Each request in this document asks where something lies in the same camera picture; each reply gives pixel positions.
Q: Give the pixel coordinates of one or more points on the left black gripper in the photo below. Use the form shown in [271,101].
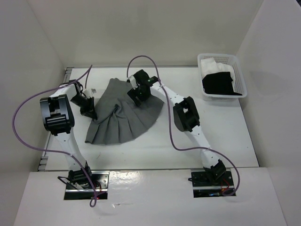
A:
[90,110]

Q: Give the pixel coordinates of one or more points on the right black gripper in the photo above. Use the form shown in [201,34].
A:
[133,93]

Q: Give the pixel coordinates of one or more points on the grey skirt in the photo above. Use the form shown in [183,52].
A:
[119,120]

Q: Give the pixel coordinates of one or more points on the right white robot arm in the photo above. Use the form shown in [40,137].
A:
[182,113]

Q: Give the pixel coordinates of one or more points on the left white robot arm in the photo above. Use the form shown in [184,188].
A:
[59,120]

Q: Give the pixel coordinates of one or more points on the white skirt in basket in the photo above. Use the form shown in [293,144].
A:
[209,66]

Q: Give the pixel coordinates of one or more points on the black folded skirt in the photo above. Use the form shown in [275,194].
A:
[219,84]

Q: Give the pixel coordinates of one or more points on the white plastic basket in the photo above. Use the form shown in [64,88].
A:
[239,82]

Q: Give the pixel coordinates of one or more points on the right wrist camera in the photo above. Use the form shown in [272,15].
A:
[132,81]

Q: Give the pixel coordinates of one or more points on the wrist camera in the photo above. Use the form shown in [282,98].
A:
[132,81]
[89,93]

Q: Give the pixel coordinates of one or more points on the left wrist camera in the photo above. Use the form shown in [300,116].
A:
[89,93]

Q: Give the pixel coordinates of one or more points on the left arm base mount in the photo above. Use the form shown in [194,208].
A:
[76,191]

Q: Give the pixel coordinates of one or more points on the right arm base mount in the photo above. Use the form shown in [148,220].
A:
[203,188]

